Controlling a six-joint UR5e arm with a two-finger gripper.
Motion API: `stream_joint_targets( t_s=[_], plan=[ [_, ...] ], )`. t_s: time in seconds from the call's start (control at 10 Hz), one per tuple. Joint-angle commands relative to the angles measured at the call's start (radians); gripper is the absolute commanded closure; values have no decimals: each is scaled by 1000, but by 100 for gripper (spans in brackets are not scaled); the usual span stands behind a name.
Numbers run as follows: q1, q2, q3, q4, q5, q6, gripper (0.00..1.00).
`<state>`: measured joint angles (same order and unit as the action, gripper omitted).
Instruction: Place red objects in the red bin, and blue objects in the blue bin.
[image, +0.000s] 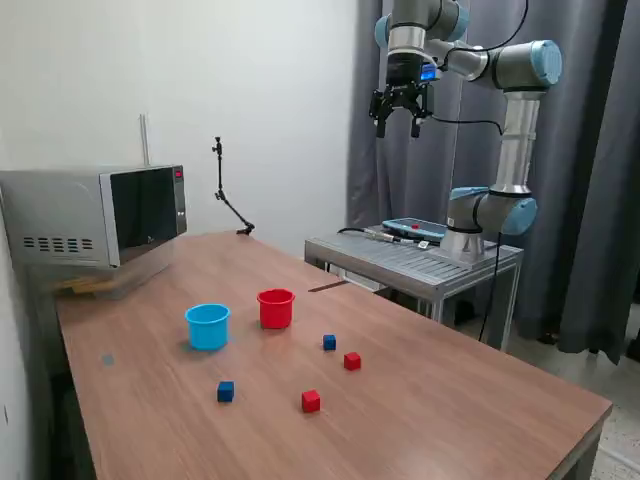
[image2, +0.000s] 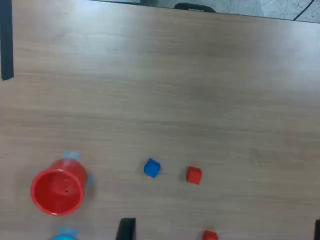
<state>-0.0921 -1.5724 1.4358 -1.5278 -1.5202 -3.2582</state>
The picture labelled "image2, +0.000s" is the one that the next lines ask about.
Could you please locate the red plastic cup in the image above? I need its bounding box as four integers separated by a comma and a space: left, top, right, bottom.
30, 158, 88, 217

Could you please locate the black curved floor object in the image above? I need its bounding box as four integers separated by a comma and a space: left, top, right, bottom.
173, 2, 217, 13

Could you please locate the red cube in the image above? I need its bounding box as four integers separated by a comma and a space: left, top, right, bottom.
186, 166, 202, 186
202, 230, 219, 240

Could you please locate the black tape strip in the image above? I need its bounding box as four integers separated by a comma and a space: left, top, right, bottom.
0, 0, 15, 82

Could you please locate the blue cube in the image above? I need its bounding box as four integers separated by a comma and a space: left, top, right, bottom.
143, 157, 161, 179

